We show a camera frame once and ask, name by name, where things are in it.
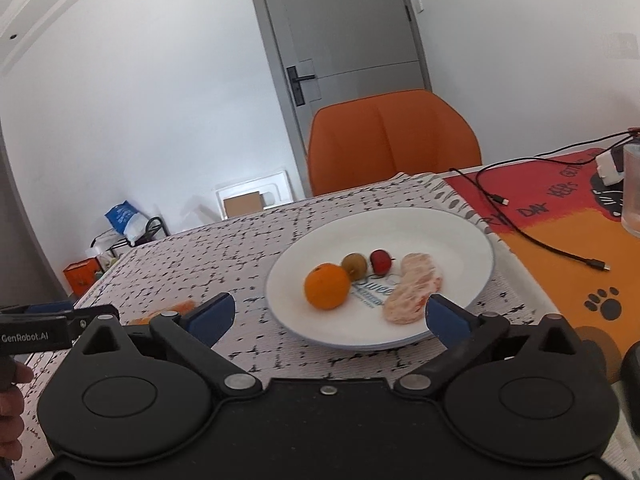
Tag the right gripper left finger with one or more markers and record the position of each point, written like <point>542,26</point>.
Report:
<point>132,394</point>

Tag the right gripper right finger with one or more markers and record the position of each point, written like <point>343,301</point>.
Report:
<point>527,394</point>

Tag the peeled pomelo segment back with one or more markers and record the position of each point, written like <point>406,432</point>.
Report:
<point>181,308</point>

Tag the peeled pomelo segment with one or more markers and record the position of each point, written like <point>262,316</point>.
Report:
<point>420,278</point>
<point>181,308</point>

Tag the red plum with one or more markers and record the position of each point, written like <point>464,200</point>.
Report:
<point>381,262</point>

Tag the brown kiwi front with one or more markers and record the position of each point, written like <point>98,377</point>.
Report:
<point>356,266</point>

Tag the large orange front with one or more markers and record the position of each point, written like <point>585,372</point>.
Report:
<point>327,286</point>

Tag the person's left hand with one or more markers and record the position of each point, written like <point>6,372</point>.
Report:
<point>12,408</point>

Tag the orange box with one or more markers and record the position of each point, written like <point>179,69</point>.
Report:
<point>82,275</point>

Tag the patterned white tablecloth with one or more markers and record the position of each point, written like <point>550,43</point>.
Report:
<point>327,409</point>

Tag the blue white bag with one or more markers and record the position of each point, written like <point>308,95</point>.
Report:
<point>128,221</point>

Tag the orange red table mat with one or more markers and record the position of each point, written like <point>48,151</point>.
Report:
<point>564,225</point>

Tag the clear plastic cup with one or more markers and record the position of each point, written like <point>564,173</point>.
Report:
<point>631,189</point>

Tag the white charger block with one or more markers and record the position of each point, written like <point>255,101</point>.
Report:
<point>610,167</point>

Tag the brown cardboard piece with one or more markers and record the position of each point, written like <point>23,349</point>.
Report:
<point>241,205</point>

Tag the white framed board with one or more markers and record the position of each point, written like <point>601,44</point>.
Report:
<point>275,190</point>

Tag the orange chair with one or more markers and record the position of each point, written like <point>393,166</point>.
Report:
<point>372,139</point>

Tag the grey door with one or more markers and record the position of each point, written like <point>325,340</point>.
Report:
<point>356,48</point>

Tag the black door handle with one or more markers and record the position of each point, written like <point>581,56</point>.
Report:
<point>295,82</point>

